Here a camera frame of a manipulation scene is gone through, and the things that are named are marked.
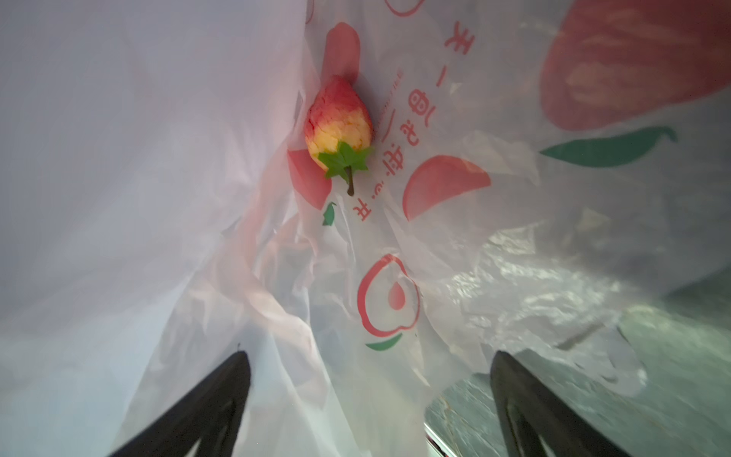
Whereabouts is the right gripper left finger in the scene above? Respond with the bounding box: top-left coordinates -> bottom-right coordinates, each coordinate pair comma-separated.
112,352 -> 251,457

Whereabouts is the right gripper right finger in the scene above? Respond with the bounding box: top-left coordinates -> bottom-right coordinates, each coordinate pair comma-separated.
489,352 -> 628,457

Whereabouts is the pink plastic bag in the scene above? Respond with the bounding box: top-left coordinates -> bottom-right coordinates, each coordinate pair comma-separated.
1,1 -> 730,456

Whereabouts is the red yellow strawberry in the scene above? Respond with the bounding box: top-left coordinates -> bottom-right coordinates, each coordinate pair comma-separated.
304,76 -> 374,196

